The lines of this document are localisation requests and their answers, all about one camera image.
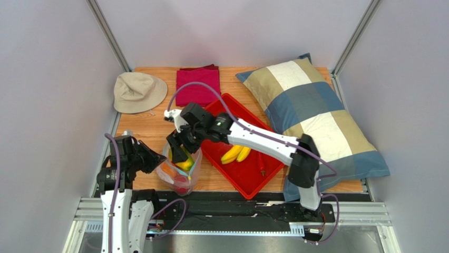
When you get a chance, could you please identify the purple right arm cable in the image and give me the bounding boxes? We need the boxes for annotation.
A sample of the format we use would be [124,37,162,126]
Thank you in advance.
[167,81,341,245]

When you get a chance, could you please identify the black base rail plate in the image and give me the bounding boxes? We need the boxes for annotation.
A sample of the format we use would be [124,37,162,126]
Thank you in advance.
[150,192,336,232]

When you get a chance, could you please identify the clear zip top bag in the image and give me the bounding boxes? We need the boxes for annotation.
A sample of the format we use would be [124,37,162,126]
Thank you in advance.
[155,143,203,191]

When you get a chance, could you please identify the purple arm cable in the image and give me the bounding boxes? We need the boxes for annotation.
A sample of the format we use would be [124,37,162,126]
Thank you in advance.
[167,81,341,245]
[104,132,188,253]

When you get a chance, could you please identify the beige bucket hat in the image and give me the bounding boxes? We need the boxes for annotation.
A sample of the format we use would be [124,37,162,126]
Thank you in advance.
[113,72,168,114]

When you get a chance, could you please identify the purple fake eggplant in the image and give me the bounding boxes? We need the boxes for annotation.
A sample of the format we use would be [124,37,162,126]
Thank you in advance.
[257,152,265,177]

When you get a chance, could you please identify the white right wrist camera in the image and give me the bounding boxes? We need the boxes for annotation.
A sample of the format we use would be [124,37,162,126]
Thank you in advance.
[163,109,188,133]

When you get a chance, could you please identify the yellow green fake mango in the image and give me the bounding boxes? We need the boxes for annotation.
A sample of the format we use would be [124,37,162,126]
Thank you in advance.
[168,147,195,172]

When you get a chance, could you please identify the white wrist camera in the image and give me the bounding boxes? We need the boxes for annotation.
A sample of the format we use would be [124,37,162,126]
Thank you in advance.
[163,109,188,133]
[122,130,133,137]

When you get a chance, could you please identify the magenta folded cloth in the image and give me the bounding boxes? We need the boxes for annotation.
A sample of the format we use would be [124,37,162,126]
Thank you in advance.
[175,64,221,107]

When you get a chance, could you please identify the red fake apple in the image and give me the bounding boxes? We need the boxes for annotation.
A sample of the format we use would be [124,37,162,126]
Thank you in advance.
[172,176,192,196]

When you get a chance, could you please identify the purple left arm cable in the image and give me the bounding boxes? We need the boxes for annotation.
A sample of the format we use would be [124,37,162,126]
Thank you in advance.
[104,132,188,253]

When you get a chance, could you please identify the orange fake fruit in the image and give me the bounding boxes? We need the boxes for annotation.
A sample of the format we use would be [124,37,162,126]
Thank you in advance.
[160,162,179,179]

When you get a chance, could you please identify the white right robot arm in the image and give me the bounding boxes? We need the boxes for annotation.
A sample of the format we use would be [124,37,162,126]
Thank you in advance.
[164,102,321,211]

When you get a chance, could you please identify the plaid checkered pillow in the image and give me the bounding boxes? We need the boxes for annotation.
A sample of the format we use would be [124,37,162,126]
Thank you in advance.
[236,58,390,191]

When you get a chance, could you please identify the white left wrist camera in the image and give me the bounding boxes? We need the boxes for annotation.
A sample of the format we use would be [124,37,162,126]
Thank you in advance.
[122,130,133,137]

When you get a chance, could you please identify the red plastic tray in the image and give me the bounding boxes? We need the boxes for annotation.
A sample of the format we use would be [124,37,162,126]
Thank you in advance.
[201,93,284,200]

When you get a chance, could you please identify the yellow fake banana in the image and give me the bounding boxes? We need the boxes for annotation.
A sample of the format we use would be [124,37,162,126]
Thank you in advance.
[221,145,251,164]

